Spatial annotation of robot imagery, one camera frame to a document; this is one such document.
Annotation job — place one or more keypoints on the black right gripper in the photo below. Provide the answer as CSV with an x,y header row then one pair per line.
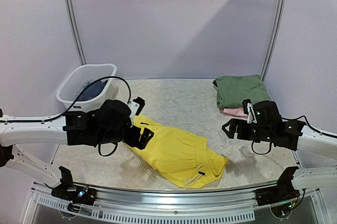
x,y
240,128

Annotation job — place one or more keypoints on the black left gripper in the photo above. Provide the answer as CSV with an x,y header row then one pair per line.
x,y
142,141

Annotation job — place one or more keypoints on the green sleeveless shirt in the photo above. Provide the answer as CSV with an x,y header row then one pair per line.
x,y
232,90

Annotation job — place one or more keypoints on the yellow garment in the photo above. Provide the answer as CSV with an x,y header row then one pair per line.
x,y
181,157

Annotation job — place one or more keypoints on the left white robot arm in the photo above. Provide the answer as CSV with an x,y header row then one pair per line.
x,y
71,128

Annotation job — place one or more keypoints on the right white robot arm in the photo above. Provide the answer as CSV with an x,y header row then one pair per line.
x,y
300,135

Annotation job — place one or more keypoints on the white plastic laundry basket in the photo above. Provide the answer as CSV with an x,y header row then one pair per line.
x,y
69,88

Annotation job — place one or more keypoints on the pink folded shorts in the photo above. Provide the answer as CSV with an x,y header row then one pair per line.
x,y
234,112

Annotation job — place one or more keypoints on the blue garment in basket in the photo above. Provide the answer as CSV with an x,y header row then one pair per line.
x,y
93,91

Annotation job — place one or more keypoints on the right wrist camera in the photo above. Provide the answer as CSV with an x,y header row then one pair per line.
x,y
249,111

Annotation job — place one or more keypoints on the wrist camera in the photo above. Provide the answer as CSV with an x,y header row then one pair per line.
x,y
249,111
136,106

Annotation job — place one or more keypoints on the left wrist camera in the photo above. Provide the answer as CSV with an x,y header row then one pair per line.
x,y
136,106

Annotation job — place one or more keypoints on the aluminium front rail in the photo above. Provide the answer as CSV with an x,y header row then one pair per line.
x,y
114,205

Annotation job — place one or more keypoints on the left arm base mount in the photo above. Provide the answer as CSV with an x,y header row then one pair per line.
x,y
75,195

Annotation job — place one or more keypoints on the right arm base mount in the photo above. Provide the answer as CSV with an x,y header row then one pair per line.
x,y
282,198

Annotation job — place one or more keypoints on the left aluminium corner post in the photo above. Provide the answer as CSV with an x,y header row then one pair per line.
x,y
75,32

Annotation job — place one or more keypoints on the aluminium corner post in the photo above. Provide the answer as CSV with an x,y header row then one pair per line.
x,y
272,42
75,32

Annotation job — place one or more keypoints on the right aluminium corner post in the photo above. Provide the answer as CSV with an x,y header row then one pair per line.
x,y
272,42

